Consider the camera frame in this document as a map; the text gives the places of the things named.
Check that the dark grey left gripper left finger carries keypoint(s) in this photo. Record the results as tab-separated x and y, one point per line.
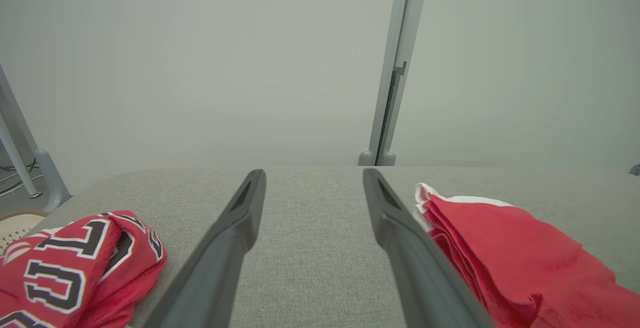
220	268

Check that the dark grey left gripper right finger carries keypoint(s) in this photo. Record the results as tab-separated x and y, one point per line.
415	268

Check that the red Bulls basketball jersey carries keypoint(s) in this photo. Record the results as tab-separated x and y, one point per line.
140	268

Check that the red shorts with white trim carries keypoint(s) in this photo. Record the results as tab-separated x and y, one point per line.
525	258

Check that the grey fabric padded surface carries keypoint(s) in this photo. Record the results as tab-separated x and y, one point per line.
315	248

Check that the thin grey metal pole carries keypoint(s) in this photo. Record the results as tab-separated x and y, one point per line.
30	185

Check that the beige perforated laundry basket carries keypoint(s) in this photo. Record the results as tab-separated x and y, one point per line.
15	225

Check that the grey curved frame leg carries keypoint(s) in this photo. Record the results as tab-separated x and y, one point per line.
52	183

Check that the grey vertical partition post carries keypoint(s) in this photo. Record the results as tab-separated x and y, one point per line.
405	42

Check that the grey diagonal frame strut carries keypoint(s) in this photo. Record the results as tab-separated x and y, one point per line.
636	170

